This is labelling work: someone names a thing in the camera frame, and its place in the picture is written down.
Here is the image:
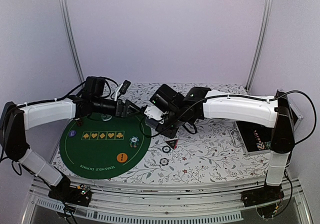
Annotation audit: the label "blue playing card deck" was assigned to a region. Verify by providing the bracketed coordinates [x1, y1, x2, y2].
[145, 118, 163, 129]

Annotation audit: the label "green white chip stack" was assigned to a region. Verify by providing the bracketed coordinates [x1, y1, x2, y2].
[129, 136, 139, 148]

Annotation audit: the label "left aluminium frame post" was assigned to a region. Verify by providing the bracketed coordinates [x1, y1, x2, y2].
[59, 0, 85, 83]

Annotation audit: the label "right aluminium frame post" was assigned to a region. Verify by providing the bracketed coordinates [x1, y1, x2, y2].
[245, 0, 273, 93]

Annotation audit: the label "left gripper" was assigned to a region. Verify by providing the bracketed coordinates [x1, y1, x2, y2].
[92, 96, 143, 119]

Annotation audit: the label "floral tablecloth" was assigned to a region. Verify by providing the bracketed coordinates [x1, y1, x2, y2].
[51, 82, 282, 185]

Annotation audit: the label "black white poker chip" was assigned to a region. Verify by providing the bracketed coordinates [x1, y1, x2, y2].
[162, 146, 171, 153]

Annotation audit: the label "poker chips in case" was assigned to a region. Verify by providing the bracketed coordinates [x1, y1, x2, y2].
[253, 129, 271, 151]

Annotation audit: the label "aluminium frame post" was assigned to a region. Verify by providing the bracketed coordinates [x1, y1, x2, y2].
[59, 0, 85, 83]
[245, 0, 273, 93]

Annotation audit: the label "green poker mat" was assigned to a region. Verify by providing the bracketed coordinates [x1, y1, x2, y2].
[59, 113, 152, 180]

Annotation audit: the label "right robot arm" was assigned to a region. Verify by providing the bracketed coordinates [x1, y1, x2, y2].
[142, 84, 298, 207]

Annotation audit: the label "orange big blind button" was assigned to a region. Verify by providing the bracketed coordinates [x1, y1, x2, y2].
[116, 152, 128, 163]

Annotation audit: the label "black red triangular chip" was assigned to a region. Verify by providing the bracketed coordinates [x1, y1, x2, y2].
[165, 139, 179, 150]

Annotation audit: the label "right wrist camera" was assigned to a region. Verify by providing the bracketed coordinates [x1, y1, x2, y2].
[143, 104, 168, 123]

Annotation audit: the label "purple small blind button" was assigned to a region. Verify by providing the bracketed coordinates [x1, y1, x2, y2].
[68, 130, 77, 138]

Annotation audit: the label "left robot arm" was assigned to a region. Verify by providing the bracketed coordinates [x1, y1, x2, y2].
[0, 76, 141, 206]

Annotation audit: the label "red black chip stack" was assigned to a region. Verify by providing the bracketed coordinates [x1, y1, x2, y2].
[74, 118, 83, 127]

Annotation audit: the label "front aluminium rail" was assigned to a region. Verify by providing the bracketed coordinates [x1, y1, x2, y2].
[21, 176, 312, 224]

